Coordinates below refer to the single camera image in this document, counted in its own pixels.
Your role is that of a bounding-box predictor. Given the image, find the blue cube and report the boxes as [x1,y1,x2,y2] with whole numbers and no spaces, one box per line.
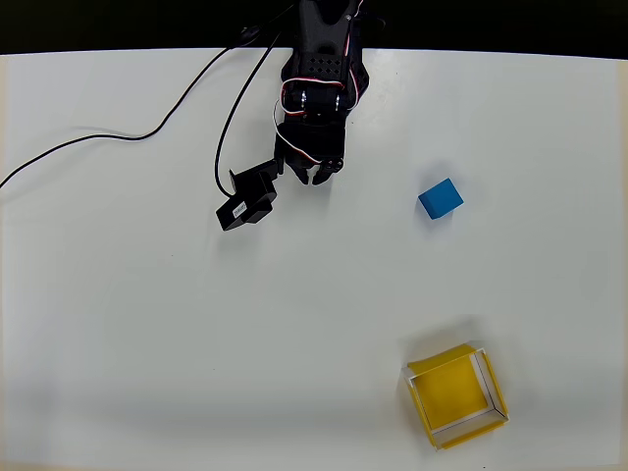
[417,178,464,221]

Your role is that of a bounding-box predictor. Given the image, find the yellow open box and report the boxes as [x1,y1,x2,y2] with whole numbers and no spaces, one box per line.
[405,342,510,451]

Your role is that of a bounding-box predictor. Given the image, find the red white servo wire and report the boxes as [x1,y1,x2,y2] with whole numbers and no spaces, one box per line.
[272,77,345,169]

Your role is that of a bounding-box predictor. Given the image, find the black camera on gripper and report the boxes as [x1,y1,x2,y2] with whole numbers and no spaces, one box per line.
[215,159,287,233]

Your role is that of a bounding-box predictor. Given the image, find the black camera cable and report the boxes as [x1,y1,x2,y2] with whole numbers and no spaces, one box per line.
[0,26,284,197]

